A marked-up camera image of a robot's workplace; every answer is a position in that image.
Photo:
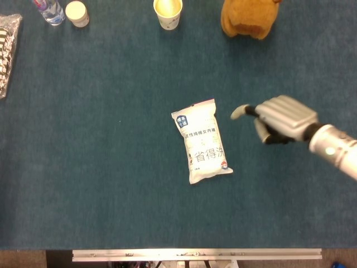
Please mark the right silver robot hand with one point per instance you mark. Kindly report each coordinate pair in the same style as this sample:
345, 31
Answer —
287, 117

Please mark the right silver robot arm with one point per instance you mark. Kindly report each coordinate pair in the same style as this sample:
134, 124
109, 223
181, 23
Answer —
334, 148

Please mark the white snack bag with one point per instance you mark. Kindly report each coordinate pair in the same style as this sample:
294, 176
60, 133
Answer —
203, 145

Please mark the brown capybara plush toy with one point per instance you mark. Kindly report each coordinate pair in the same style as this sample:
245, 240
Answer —
248, 19

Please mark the white paper cup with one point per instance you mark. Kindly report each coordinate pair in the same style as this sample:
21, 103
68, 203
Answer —
168, 14

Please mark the blue-green felt table mat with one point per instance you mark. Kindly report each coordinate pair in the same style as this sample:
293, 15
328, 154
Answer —
83, 167

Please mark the small white lidded jar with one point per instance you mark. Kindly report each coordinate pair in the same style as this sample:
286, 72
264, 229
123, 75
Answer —
77, 14

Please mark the clear plastic water bottle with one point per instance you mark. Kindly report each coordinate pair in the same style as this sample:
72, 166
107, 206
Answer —
50, 11

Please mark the striped cloth in plastic bag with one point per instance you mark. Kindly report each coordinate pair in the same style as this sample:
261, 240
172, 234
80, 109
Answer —
7, 53

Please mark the aluminium profile rail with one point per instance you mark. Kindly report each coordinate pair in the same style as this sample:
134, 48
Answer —
195, 254

